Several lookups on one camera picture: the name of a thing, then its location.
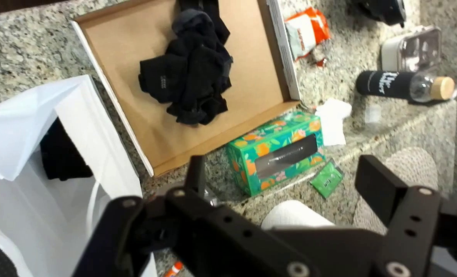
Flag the white paper towel roll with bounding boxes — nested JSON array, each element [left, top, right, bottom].
[[261, 200, 335, 230]]

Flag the flat brown cardboard box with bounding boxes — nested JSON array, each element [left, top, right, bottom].
[[72, 0, 301, 177]]

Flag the orange and white glue stick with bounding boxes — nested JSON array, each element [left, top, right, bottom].
[[163, 261, 184, 277]]

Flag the white plastic bag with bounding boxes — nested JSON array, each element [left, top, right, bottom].
[[0, 75, 158, 277]]

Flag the black bottle with wooden cap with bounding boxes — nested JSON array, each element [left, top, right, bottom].
[[355, 70, 457, 103]]

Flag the green floral tissue box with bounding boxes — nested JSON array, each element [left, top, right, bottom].
[[226, 112, 326, 197]]

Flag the heap of black socks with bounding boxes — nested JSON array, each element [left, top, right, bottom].
[[138, 0, 234, 125]]

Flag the orange and white snack packet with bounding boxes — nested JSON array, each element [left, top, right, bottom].
[[285, 7, 331, 60]]

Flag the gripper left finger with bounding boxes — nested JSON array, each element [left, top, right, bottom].
[[73, 155, 317, 277]]

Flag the white paper napkin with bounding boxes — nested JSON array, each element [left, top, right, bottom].
[[315, 98, 353, 147]]

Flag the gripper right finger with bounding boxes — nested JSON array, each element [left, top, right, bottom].
[[355, 155, 457, 277]]

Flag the clear container with white base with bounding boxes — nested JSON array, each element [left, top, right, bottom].
[[380, 26, 442, 73]]

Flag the green sachet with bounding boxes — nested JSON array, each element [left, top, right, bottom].
[[310, 160, 344, 199]]

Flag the black sock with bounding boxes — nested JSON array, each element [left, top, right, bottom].
[[40, 117, 94, 181]]

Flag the small clear plastic piece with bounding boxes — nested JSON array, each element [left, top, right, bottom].
[[365, 104, 383, 124]]

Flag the black round object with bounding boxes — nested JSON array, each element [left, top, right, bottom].
[[354, 0, 407, 27]]

